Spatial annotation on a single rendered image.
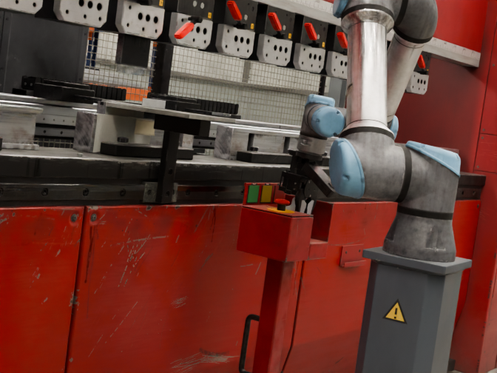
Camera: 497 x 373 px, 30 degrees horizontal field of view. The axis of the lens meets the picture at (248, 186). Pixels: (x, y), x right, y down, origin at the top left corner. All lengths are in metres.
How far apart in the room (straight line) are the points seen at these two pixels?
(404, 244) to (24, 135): 0.87
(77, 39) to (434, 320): 1.52
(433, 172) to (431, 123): 2.37
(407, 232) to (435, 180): 0.12
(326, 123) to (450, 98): 1.98
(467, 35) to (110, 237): 2.27
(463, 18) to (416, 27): 1.87
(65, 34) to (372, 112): 1.25
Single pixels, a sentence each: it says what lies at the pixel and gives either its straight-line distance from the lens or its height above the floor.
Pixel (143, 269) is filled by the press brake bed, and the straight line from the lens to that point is 2.30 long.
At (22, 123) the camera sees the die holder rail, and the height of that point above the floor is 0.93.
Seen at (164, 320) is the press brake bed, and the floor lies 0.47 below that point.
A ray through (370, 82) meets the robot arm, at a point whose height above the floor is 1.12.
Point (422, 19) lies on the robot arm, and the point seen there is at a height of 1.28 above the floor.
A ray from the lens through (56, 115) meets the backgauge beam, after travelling 2.53.
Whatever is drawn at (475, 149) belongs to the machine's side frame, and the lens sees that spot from 4.19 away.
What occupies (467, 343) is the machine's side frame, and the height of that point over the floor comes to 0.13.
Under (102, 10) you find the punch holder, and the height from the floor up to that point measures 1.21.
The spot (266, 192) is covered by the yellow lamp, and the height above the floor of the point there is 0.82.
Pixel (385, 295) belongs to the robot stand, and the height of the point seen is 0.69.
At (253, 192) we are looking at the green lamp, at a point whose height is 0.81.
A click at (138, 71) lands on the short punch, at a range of 2.40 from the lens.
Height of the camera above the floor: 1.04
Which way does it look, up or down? 5 degrees down
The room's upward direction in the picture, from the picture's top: 8 degrees clockwise
